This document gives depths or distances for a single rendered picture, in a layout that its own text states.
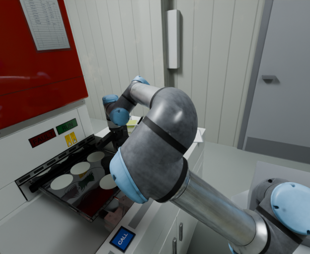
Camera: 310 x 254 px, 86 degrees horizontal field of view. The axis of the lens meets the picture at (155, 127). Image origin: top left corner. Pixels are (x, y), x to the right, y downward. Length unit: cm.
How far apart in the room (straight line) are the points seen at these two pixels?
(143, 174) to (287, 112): 225
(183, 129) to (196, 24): 216
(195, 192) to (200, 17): 220
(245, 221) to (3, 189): 91
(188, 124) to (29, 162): 81
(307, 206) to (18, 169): 103
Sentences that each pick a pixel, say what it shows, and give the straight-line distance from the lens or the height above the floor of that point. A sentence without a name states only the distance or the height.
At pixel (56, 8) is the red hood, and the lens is 96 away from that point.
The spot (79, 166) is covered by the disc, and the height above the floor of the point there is 90.
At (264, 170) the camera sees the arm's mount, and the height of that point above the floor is 100.
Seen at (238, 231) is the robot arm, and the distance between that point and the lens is 50.
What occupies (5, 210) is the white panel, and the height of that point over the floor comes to 87.
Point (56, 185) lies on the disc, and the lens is 96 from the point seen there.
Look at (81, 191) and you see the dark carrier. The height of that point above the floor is 90.
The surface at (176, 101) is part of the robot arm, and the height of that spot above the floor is 137.
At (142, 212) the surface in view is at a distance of 64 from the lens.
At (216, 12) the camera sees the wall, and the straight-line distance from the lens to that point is 237.
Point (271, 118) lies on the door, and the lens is 247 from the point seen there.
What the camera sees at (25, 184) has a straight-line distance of 100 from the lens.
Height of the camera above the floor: 148
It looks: 27 degrees down
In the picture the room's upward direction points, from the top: 4 degrees counter-clockwise
